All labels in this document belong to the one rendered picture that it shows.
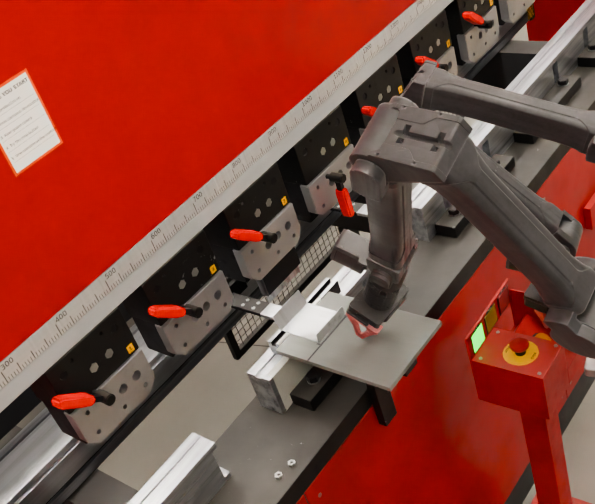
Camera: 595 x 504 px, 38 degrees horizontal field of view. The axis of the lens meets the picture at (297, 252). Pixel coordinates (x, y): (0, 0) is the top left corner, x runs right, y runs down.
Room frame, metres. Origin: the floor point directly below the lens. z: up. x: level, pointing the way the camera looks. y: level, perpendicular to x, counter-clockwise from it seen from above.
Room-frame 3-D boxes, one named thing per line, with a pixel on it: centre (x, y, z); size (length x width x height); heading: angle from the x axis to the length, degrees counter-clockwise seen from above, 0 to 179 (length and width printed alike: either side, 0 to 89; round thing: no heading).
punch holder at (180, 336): (1.21, 0.21, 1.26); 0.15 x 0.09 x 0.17; 131
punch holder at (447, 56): (1.73, -0.39, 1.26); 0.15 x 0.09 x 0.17; 131
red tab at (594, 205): (1.91, -0.83, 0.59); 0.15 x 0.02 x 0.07; 131
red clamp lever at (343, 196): (1.41, -0.11, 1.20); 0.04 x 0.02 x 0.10; 41
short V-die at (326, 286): (1.37, 0.03, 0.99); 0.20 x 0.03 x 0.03; 131
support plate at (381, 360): (1.24, -0.05, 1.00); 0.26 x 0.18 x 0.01; 41
